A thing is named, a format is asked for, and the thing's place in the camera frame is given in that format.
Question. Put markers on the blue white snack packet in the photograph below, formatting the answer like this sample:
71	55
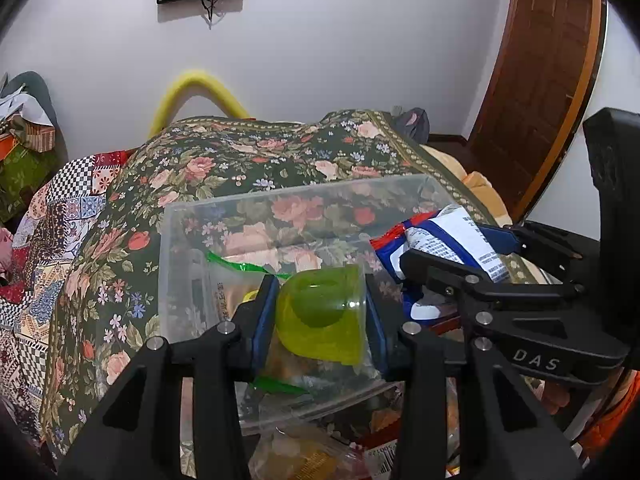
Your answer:
450	235

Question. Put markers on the clear green-zip snack bag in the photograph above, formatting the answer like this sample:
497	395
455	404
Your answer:
232	285

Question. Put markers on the patchwork quilt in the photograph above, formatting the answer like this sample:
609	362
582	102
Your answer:
55	220

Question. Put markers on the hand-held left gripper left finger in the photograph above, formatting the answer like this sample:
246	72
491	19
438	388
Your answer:
265	312

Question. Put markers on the grey bag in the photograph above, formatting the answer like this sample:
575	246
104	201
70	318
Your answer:
414	122

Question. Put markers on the yellow clear snack packet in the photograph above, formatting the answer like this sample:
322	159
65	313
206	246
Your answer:
300	455

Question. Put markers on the beige pillow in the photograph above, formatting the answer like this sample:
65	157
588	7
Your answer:
475	185

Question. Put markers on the green jelly cup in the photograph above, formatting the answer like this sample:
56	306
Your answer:
320	315

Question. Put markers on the brown wooden door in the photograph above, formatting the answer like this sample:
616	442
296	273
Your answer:
540	75

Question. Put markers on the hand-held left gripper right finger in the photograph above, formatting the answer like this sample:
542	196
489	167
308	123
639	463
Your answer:
376	322

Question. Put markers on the clear plastic container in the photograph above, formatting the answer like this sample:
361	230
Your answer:
190	270

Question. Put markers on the pile of colourful cloths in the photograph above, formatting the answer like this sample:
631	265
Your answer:
22	160

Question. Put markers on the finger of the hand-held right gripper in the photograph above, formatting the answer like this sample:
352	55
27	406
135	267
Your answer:
540	250
450	280

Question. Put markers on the red white snack packet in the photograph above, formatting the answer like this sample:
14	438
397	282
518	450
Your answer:
382	457

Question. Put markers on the floral blanket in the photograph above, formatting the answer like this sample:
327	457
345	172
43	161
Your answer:
225	160

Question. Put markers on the yellow foam tube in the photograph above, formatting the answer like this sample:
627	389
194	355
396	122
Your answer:
200	85

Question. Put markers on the orange cloth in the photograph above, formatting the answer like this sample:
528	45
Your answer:
617	417

